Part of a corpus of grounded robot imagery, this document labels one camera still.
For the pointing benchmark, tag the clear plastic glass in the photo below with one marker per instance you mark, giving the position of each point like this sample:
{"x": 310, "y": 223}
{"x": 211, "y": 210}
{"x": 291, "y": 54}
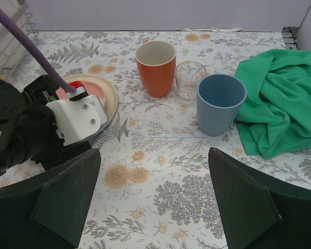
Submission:
{"x": 187, "y": 77}

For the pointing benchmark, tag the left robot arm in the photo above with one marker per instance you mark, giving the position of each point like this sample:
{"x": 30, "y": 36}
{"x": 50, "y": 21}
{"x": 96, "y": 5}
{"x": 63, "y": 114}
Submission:
{"x": 14, "y": 146}

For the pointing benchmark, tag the beige pink rimmed plate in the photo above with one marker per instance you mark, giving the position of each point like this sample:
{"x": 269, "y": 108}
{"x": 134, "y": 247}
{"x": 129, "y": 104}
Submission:
{"x": 103, "y": 89}

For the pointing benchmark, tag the light blue cup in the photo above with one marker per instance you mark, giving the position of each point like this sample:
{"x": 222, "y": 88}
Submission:
{"x": 219, "y": 99}

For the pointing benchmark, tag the floral table mat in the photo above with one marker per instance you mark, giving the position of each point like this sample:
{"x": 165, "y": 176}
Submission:
{"x": 154, "y": 189}

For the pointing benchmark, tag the orange mug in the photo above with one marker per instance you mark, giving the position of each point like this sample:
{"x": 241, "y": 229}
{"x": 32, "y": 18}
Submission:
{"x": 156, "y": 62}

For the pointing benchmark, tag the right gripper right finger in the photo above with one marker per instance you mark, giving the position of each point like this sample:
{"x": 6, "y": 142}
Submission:
{"x": 256, "y": 209}

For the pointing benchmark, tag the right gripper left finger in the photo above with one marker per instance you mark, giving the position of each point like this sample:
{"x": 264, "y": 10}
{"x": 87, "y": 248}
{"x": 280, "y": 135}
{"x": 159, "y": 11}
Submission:
{"x": 49, "y": 210}

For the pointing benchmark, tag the green cloth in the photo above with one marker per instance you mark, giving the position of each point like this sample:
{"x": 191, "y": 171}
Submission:
{"x": 276, "y": 115}

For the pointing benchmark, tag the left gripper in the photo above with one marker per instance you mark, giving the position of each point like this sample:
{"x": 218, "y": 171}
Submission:
{"x": 39, "y": 126}

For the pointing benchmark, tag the metal wire dish rack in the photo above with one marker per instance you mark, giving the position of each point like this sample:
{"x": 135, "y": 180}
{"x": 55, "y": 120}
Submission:
{"x": 11, "y": 51}

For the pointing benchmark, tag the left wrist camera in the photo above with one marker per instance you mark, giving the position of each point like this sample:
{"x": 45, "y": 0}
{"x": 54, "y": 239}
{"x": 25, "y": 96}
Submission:
{"x": 79, "y": 116}

